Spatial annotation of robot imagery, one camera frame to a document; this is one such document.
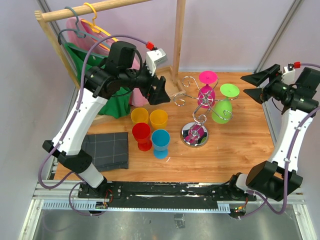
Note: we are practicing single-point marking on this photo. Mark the grey clothes hanger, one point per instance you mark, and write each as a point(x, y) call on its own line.
point(80, 32)

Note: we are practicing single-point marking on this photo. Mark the yellow wine glass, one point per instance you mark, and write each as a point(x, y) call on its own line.
point(139, 115)
point(158, 119)

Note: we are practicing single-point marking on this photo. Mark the green tank top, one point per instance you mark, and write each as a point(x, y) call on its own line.
point(116, 107)

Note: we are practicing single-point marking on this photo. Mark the dark grey folded cloth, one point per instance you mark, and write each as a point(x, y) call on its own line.
point(109, 151)

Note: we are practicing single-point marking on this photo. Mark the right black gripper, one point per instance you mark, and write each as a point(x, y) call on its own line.
point(258, 94)

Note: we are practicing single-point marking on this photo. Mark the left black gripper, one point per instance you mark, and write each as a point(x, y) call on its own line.
point(158, 95)

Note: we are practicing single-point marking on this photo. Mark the red wine glass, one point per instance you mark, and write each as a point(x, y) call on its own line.
point(142, 133)

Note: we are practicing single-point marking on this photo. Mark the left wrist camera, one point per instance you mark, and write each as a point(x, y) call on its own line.
point(155, 58)

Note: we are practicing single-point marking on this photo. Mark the wooden clothes rack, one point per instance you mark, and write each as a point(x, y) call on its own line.
point(174, 86)

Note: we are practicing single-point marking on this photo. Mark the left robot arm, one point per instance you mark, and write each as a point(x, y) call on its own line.
point(97, 85)

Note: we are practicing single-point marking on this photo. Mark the grey cable duct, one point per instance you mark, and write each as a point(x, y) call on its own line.
point(81, 205)

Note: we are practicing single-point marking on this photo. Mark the yellow clothes hanger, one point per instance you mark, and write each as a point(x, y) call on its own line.
point(91, 28)

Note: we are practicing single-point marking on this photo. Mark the blue wine glass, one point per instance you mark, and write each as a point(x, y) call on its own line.
point(160, 139)

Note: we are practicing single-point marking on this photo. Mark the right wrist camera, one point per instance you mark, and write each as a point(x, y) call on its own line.
point(288, 75)

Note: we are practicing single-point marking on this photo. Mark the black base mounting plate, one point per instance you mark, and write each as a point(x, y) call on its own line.
point(132, 194)

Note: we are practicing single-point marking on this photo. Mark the chrome wine glass rack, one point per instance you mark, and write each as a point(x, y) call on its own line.
point(195, 134)

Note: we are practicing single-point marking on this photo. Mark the pink t-shirt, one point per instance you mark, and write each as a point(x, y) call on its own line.
point(136, 98)

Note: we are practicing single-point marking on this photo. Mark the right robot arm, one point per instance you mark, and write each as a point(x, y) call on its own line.
point(294, 87)

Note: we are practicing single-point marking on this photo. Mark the green wine glass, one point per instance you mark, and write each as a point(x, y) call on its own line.
point(222, 111)

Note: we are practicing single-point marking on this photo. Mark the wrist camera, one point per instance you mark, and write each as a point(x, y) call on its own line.
point(288, 75)
point(155, 58)

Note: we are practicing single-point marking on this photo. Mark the magenta wine glass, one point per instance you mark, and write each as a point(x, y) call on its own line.
point(210, 79)

